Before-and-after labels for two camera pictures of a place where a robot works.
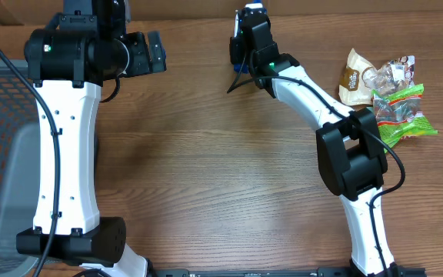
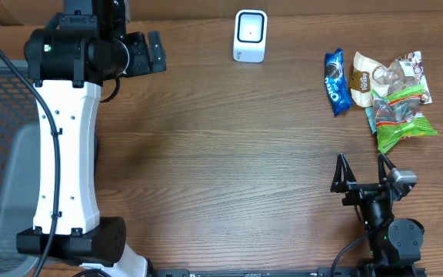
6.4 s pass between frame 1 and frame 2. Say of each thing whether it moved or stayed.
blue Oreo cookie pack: moved
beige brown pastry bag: moved
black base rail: stayed
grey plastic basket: stayed
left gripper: stayed
